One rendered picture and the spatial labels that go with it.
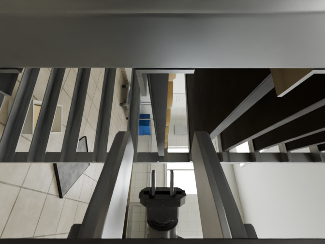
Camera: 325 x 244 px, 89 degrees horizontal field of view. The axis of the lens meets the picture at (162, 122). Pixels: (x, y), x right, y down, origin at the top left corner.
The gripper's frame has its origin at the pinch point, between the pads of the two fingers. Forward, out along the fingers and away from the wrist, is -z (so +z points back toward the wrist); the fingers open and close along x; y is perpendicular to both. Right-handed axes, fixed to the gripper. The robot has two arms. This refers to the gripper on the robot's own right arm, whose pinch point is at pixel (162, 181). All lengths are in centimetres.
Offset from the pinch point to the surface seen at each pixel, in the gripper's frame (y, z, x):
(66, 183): -109, 65, -94
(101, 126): -9.6, -13.0, -18.9
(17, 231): -55, 68, -96
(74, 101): -12.6, -20.4, -28.2
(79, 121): -10.5, -14.5, -26.3
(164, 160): -4.6, -4.2, 0.4
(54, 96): -14.9, -22.0, -36.0
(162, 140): 13.2, -15.4, -0.2
